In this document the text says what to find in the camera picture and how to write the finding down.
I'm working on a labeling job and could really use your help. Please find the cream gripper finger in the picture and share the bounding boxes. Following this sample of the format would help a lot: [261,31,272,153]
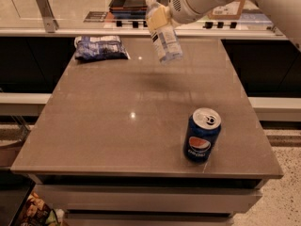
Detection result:
[146,5,170,33]

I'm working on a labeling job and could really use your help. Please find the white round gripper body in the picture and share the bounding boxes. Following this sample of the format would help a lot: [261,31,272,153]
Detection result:
[168,0,216,24]

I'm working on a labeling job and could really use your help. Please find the clear plastic water bottle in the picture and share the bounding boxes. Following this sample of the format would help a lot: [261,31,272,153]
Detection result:
[145,0,182,63]

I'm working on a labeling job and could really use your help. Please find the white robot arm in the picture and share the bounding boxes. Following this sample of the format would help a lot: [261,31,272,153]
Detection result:
[146,0,301,50]

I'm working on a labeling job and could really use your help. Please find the stack of dark trays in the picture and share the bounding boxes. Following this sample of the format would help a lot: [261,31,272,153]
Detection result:
[105,0,161,28]

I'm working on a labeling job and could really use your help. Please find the brown cardboard box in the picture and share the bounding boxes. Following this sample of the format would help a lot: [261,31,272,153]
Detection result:
[207,0,246,20]

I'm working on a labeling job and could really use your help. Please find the blue snack bag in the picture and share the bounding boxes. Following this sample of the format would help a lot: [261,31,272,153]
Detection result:
[74,36,130,61]

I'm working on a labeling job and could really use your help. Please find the blue Pepsi can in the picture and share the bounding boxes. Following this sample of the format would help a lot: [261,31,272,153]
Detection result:
[183,107,221,163]

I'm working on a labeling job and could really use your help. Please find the grey table drawer unit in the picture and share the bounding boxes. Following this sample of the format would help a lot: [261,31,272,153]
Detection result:
[35,184,262,226]

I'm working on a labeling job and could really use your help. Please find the colourful snack bag on floor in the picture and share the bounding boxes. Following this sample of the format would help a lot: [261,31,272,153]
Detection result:
[15,192,67,226]

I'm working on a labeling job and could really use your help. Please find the left metal glass bracket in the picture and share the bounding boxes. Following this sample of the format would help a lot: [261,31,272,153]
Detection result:
[36,0,59,33]

